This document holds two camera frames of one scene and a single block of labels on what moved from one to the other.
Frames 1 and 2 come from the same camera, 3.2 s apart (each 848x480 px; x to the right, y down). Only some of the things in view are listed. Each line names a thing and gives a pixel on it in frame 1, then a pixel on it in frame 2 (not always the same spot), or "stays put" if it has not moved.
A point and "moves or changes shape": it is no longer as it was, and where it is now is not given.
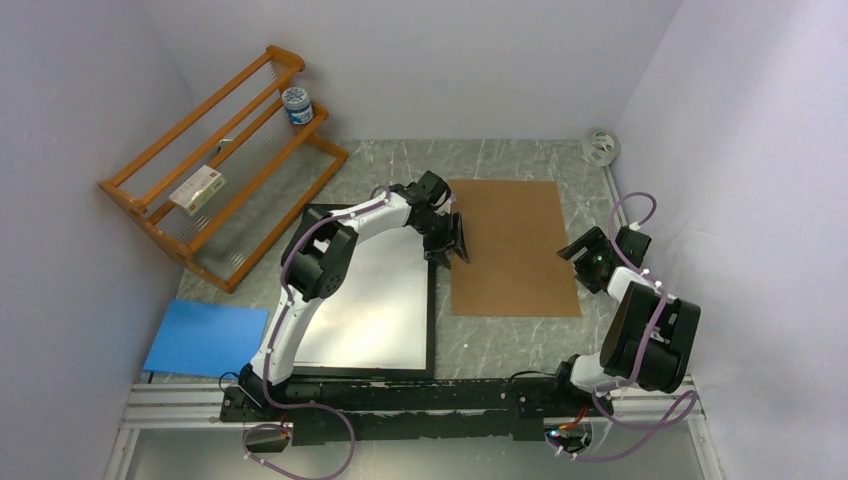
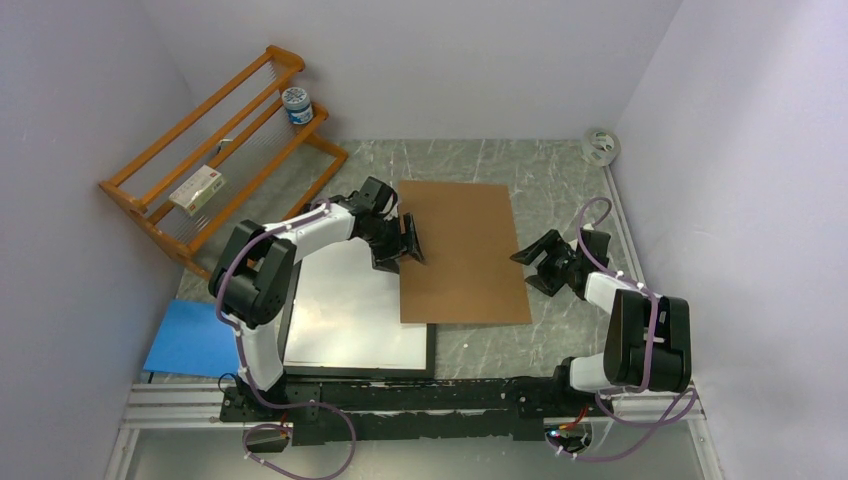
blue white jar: x=298 y=105 stays put
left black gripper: x=453 y=240 → x=385 y=259
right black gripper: x=594 y=242 → x=553 y=245
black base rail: x=414 y=410 stays put
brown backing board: x=512 y=231 moves or changes shape
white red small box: x=198 y=188 stays put
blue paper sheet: x=207 y=339 stays put
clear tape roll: x=600 y=147 stays put
